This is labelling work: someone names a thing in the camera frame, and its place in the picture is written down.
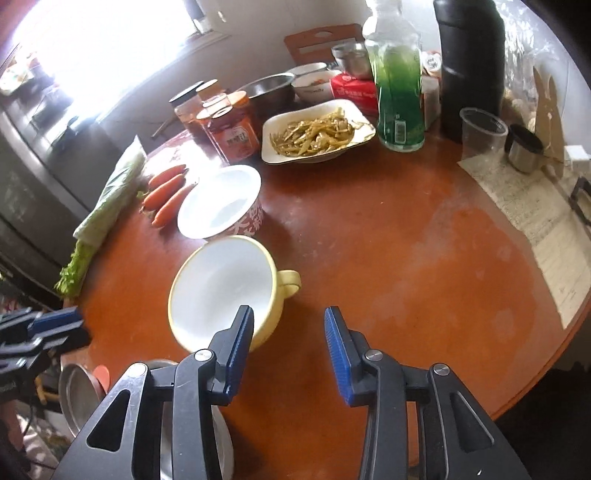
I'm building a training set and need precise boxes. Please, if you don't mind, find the dark refrigerator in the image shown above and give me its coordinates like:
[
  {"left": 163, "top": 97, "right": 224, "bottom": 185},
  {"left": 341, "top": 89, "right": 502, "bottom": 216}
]
[{"left": 0, "top": 41, "right": 139, "bottom": 287}]

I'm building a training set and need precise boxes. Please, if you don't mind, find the wooden chair back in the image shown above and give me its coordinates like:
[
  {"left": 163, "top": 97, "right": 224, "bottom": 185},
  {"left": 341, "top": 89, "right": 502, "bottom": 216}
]
[{"left": 283, "top": 23, "right": 365, "bottom": 68}]

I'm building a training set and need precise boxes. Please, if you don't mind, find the orange carrot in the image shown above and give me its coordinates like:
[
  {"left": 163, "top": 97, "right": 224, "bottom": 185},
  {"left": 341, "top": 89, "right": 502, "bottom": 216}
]
[
  {"left": 142, "top": 174, "right": 185, "bottom": 209},
  {"left": 152, "top": 183, "right": 197, "bottom": 227},
  {"left": 148, "top": 165, "right": 188, "bottom": 189}
]

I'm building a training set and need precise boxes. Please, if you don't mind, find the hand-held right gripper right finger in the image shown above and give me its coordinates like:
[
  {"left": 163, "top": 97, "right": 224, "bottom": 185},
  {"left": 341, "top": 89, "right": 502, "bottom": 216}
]
[{"left": 323, "top": 306, "right": 532, "bottom": 480}]

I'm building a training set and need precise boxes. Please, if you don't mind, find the large steel bowl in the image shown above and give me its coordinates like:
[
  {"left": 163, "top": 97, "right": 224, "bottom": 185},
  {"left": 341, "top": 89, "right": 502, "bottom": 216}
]
[{"left": 58, "top": 360, "right": 236, "bottom": 480}]

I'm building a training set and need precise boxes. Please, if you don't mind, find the clear plastic cup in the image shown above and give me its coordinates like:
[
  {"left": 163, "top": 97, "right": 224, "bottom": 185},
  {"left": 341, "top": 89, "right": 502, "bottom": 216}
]
[{"left": 459, "top": 107, "right": 509, "bottom": 160}]

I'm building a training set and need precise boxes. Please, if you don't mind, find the bright window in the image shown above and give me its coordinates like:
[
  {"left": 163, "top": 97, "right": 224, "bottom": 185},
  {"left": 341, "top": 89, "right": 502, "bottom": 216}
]
[{"left": 14, "top": 0, "right": 218, "bottom": 121}]

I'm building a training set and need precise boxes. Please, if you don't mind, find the clear cellophane bag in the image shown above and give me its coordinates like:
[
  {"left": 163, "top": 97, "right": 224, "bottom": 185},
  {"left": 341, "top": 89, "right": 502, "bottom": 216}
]
[{"left": 501, "top": 0, "right": 568, "bottom": 130}]

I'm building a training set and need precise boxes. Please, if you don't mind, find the yellow two-handled bowl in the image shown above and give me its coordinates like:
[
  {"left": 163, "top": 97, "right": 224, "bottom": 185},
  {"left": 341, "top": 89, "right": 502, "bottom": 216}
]
[{"left": 167, "top": 235, "right": 302, "bottom": 352}]

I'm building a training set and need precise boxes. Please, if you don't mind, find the black thermos flask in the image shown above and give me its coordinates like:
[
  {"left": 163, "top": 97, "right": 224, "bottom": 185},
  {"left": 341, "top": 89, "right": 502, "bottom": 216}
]
[{"left": 433, "top": 0, "right": 506, "bottom": 144}]

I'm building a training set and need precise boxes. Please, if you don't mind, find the white patterned ceramic bowl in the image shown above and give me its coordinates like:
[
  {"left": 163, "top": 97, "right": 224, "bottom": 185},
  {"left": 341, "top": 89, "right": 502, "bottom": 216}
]
[{"left": 292, "top": 69, "right": 342, "bottom": 104}]

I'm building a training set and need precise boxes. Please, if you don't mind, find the plain white ceramic bowl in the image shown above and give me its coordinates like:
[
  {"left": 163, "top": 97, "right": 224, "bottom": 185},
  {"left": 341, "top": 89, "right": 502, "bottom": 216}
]
[{"left": 285, "top": 62, "right": 328, "bottom": 77}]

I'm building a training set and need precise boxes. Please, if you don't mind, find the bagged celery bundle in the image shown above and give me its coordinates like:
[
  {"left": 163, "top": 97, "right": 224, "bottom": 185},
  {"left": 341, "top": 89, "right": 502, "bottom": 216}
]
[{"left": 55, "top": 136, "right": 147, "bottom": 298}]

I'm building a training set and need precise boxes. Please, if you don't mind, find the red jar with orange lid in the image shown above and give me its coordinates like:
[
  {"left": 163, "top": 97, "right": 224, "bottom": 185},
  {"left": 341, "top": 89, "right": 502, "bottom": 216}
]
[{"left": 198, "top": 91, "right": 260, "bottom": 165}]

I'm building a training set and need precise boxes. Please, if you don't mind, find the steel thermos lid cup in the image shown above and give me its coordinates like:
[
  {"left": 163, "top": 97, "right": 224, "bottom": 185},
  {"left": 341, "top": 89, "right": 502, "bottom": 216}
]
[{"left": 504, "top": 124, "right": 546, "bottom": 174}]

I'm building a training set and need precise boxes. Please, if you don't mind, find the plastic bottle with green liquid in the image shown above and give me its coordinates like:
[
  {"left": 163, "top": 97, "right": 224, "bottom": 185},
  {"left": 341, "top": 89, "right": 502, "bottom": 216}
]
[{"left": 361, "top": 0, "right": 426, "bottom": 153}]

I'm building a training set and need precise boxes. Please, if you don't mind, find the black metal clip frame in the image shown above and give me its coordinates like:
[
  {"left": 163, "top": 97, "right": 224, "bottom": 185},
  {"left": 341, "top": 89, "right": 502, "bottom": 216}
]
[{"left": 567, "top": 173, "right": 591, "bottom": 217}]

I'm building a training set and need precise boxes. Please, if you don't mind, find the white charger plug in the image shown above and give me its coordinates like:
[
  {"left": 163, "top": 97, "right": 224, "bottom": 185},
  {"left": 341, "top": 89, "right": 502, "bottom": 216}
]
[{"left": 564, "top": 145, "right": 591, "bottom": 169}]

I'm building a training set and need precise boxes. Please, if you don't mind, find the printed paper sheet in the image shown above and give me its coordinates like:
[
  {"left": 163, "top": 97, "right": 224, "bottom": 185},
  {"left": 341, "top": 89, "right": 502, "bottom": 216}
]
[{"left": 457, "top": 154, "right": 591, "bottom": 329}]

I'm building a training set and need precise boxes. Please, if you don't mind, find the small steel bowl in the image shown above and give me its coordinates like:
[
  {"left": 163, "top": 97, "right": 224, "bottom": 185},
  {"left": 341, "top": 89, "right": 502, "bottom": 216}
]
[{"left": 235, "top": 73, "right": 296, "bottom": 114}]

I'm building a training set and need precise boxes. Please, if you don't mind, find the wooden rabbit ornament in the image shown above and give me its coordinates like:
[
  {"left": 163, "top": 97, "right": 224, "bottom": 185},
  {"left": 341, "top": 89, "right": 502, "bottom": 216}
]
[{"left": 531, "top": 65, "right": 566, "bottom": 178}]

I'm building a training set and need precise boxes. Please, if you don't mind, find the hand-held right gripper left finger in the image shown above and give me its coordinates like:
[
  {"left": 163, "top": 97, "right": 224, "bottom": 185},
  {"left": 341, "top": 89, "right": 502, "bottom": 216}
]
[{"left": 51, "top": 305, "right": 256, "bottom": 480}]

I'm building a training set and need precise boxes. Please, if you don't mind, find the red tissue pack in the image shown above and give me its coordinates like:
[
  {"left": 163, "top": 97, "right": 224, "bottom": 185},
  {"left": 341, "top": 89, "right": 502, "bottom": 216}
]
[{"left": 329, "top": 71, "right": 380, "bottom": 116}]

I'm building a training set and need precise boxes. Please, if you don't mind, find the black-lidded glass jar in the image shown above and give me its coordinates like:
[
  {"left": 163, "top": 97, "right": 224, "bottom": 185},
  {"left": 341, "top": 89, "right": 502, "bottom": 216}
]
[{"left": 168, "top": 80, "right": 208, "bottom": 139}]

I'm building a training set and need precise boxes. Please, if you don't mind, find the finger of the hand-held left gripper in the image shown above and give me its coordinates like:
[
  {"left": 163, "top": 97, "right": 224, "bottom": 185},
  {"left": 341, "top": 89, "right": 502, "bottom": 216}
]
[
  {"left": 0, "top": 307, "right": 85, "bottom": 343},
  {"left": 0, "top": 327, "right": 92, "bottom": 371}
]

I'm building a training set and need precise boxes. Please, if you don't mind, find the white paper bowl red print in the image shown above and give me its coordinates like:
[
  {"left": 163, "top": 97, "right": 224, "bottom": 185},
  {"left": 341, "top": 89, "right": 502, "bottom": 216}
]
[{"left": 177, "top": 165, "right": 264, "bottom": 241}]

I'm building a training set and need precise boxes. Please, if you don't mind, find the small white carton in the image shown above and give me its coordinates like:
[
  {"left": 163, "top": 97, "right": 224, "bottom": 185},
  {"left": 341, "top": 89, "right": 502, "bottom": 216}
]
[{"left": 419, "top": 51, "right": 444, "bottom": 130}]

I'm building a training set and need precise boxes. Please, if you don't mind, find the white plate with cooked vegetables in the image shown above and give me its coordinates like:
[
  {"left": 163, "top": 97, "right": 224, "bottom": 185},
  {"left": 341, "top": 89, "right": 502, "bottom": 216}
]
[{"left": 261, "top": 99, "right": 376, "bottom": 165}]

